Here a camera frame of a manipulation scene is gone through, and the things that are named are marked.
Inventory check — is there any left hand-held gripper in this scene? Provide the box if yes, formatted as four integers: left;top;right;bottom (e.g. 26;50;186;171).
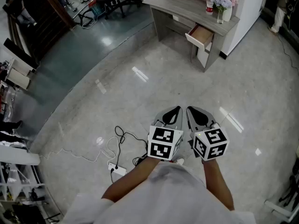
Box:
147;105;185;162

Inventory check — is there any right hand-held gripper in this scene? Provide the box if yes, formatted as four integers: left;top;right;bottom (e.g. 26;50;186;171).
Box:
186;105;231;162

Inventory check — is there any white wooden desk drawer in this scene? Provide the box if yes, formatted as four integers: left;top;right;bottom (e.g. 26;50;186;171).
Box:
185;24;215;51

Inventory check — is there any person's right forearm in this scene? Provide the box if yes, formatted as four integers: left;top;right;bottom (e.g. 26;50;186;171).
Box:
201;159;235;211

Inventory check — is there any person's left forearm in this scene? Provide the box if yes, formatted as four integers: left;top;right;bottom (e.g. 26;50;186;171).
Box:
101;156;162;204

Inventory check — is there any white desk cabinet door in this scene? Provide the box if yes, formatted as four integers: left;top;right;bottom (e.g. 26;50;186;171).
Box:
197;42;213;69

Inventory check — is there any grey wooden desk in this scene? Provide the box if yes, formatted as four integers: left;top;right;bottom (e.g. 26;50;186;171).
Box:
142;0;241;73

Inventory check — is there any white power strip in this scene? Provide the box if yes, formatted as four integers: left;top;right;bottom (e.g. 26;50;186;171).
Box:
107;162;128;176

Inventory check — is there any person's white shirt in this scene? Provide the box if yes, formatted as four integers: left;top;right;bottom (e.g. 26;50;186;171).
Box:
61;161;257;224

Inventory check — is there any clear glass vase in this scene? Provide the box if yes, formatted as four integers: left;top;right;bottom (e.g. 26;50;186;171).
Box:
216;9;225;25

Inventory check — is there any white vase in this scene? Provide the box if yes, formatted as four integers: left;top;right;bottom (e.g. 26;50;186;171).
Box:
222;6;233;22

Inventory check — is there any clear bottle with red label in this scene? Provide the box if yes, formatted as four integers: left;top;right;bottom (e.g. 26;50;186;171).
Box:
205;0;215;16

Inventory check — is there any black tripod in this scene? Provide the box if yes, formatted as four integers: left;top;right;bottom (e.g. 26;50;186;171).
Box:
278;174;299;210

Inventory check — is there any pastel flower bouquet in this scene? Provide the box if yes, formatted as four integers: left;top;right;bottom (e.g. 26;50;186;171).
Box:
210;0;240;13

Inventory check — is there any black office chair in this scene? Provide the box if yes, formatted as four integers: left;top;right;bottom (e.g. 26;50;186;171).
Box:
97;0;142;21

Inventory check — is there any white low cabinet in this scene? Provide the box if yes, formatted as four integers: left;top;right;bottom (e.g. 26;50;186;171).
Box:
4;58;40;90

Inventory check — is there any dark wooden partition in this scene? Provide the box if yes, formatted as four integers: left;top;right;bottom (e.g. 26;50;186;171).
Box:
13;0;78;63

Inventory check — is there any white shelf rack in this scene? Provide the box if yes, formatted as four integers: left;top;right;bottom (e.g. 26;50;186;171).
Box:
0;145;49;204

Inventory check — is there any black floor cable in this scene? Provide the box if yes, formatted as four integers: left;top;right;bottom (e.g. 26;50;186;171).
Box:
109;125;150;184

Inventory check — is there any white floor cable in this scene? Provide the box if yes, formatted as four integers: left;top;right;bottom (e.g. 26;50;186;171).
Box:
38;136;120;167

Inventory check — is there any thin black cable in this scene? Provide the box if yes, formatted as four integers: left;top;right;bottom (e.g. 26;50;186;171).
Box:
276;32;299;77

